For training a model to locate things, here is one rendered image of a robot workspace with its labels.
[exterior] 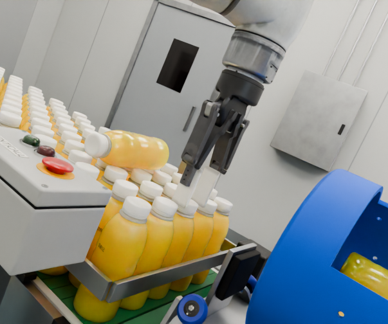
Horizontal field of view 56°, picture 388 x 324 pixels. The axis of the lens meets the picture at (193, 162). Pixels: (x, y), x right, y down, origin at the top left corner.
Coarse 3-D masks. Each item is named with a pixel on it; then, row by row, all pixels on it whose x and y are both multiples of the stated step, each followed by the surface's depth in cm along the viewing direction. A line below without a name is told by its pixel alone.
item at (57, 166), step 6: (42, 162) 41; (48, 162) 41; (54, 162) 41; (60, 162) 42; (66, 162) 43; (48, 168) 42; (54, 168) 40; (60, 168) 41; (66, 168) 41; (72, 168) 42; (60, 174) 42
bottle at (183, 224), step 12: (180, 216) 62; (192, 216) 63; (180, 228) 61; (192, 228) 62; (180, 240) 61; (168, 252) 61; (180, 252) 62; (168, 264) 61; (156, 288) 62; (168, 288) 64
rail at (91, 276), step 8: (72, 264) 51; (80, 264) 50; (88, 264) 50; (72, 272) 51; (80, 272) 50; (88, 272) 50; (96, 272) 49; (80, 280) 50; (88, 280) 49; (96, 280) 49; (104, 280) 48; (88, 288) 49; (96, 288) 49; (104, 288) 48; (96, 296) 48; (104, 296) 48
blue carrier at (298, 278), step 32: (320, 192) 46; (352, 192) 46; (288, 224) 44; (320, 224) 43; (352, 224) 42; (384, 224) 59; (288, 256) 43; (320, 256) 41; (384, 256) 61; (256, 288) 45; (288, 288) 42; (320, 288) 40; (352, 288) 39; (256, 320) 46; (288, 320) 42; (320, 320) 40; (352, 320) 38; (384, 320) 37
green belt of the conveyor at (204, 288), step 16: (64, 288) 56; (192, 288) 73; (208, 288) 75; (64, 304) 53; (144, 304) 61; (160, 304) 62; (80, 320) 51; (112, 320) 53; (128, 320) 56; (144, 320) 57; (160, 320) 59
